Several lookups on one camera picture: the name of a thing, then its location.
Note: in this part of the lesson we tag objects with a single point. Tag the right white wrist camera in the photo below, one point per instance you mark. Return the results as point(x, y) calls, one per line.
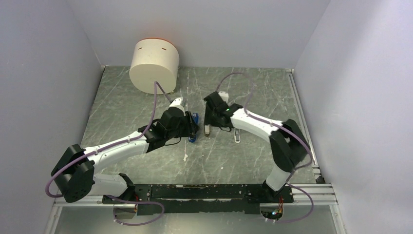
point(224, 96)

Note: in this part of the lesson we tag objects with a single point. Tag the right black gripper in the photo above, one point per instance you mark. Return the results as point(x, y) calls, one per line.
point(208, 119)

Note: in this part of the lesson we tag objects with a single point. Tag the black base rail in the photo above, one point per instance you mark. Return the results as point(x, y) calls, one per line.
point(206, 198)

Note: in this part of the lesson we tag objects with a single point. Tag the white cylindrical container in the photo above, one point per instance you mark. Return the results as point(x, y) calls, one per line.
point(154, 59)

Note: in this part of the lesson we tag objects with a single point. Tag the beige small stapler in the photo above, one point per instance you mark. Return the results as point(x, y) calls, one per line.
point(207, 130)

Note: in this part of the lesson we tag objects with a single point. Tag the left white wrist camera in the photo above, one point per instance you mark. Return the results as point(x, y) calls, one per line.
point(178, 103)

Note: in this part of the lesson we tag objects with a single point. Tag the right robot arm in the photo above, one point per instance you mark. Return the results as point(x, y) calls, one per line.
point(287, 142)

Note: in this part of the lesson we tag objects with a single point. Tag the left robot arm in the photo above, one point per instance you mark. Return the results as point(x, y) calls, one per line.
point(78, 173)

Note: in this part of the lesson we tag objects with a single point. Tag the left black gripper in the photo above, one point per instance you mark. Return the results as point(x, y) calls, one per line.
point(191, 127)

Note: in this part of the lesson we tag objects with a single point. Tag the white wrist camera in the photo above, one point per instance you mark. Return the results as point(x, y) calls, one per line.
point(224, 96)
point(178, 103)

